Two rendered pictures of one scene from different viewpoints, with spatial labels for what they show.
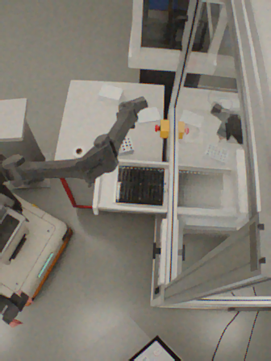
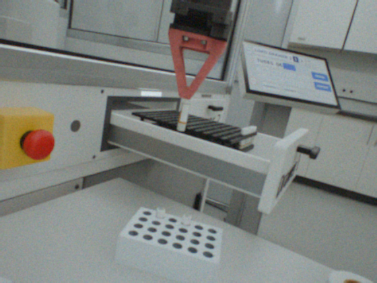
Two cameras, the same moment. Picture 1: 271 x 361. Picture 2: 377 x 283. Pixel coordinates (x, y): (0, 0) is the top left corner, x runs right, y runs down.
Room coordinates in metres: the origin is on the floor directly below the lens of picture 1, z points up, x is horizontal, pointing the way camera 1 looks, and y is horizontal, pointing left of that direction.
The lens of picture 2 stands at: (1.18, 0.23, 1.00)
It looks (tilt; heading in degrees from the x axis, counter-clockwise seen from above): 13 degrees down; 206
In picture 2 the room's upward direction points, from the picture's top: 11 degrees clockwise
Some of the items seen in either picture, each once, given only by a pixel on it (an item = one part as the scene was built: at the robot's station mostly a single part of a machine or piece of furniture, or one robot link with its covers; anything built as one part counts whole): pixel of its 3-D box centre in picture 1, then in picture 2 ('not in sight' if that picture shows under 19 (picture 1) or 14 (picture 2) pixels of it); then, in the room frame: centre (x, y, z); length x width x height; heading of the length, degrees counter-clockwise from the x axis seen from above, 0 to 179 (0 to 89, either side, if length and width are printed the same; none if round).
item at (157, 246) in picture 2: (121, 147); (172, 244); (0.85, 0.09, 0.78); 0.12 x 0.08 x 0.04; 108
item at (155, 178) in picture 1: (139, 186); (194, 136); (0.59, -0.02, 0.87); 0.22 x 0.18 x 0.06; 90
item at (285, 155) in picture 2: (98, 183); (288, 162); (0.60, 0.18, 0.87); 0.29 x 0.02 x 0.11; 0
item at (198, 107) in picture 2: (162, 252); (204, 115); (0.28, -0.14, 0.87); 0.29 x 0.02 x 0.11; 0
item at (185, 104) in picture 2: not in sight; (184, 112); (0.84, 0.06, 0.95); 0.01 x 0.01 x 0.05
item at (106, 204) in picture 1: (142, 186); (190, 137); (0.59, -0.03, 0.86); 0.40 x 0.26 x 0.06; 90
